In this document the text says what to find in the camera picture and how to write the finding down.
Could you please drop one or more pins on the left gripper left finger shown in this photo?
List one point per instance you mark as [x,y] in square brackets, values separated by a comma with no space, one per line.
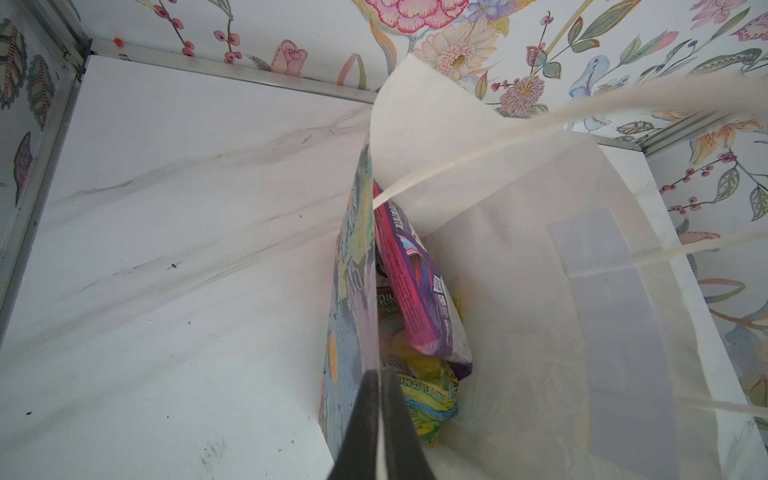
[357,459]

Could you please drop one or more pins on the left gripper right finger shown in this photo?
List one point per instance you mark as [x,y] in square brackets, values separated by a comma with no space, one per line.
[403,454]

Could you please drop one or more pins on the green snack pack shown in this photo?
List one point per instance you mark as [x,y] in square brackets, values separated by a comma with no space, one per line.
[429,385]

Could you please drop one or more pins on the purple Fox's berries candy pack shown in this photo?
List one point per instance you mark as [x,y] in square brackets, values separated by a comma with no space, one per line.
[432,322]

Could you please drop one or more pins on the floral paper gift bag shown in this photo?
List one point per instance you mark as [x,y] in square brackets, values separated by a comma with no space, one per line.
[593,354]

